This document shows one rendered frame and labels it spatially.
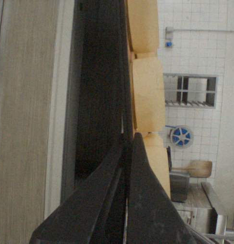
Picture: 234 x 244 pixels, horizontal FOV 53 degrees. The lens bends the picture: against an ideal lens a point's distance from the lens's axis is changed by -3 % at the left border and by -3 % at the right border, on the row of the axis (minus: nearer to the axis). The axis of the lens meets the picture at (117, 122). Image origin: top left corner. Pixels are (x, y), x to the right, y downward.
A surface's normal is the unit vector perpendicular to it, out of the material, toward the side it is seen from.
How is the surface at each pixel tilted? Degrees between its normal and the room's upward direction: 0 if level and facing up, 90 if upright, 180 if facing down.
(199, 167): 81
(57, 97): 90
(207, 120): 90
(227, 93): 90
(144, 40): 84
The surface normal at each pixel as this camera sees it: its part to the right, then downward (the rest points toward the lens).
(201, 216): -0.16, 0.13
